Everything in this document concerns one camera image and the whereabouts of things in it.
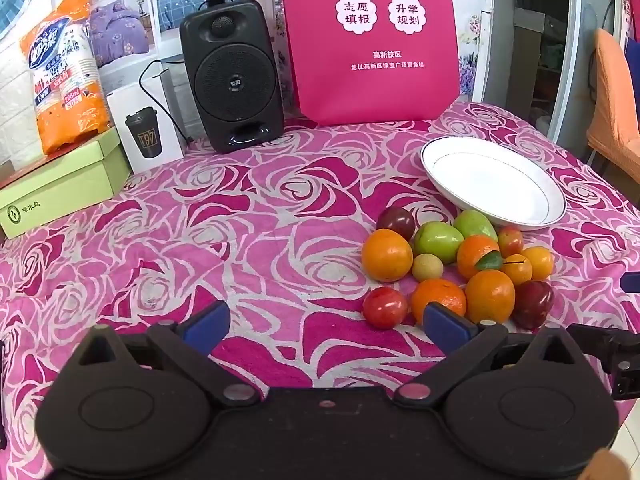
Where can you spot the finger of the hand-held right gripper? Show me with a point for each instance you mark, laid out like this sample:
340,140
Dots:
617,345
632,281

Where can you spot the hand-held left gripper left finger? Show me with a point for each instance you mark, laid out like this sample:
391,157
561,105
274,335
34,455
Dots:
207,322

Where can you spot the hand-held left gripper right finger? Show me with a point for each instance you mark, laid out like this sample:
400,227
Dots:
445,325

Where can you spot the dimpled orange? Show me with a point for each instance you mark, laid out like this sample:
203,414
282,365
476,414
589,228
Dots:
442,295

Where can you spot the oval smooth orange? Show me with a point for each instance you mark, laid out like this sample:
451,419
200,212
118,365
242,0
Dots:
490,295

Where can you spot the small yellow-green fruit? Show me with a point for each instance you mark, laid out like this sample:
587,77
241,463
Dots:
427,267

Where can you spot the red tomato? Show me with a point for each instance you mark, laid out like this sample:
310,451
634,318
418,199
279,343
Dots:
385,306

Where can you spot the tangerine with green leaf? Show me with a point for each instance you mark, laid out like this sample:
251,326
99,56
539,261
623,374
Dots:
472,252

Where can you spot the small yellow orange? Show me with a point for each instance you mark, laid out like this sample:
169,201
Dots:
540,261
516,270

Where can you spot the large smooth orange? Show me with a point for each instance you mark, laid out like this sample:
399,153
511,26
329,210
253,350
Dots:
387,255

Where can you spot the dark red apple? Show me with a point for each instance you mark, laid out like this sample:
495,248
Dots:
533,304

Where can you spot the small red yellow peach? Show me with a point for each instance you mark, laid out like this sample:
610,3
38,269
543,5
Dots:
510,241

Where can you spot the dark purple plum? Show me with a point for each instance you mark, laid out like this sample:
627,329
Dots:
395,222

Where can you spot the white plate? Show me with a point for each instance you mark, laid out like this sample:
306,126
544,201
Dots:
492,182

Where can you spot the pink rose tablecloth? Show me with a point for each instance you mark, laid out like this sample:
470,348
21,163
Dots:
250,240

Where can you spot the orange chair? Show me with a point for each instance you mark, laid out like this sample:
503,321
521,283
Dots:
617,95

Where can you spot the green box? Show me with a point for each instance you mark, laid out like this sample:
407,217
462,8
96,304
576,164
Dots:
65,185

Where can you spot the white box with cup print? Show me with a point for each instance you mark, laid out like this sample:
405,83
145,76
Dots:
150,130

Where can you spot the black speaker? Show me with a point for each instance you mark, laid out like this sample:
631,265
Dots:
235,85

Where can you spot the magenta bag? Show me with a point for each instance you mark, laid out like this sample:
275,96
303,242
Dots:
370,80

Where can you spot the orange pack of paper cups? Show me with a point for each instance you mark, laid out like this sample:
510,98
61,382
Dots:
65,80

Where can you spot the floral plastic sheet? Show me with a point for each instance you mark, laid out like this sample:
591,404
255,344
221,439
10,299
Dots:
467,35

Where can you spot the purple bedding poster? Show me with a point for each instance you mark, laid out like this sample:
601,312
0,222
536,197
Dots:
117,30

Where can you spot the white door frame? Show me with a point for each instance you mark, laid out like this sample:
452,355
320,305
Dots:
570,60

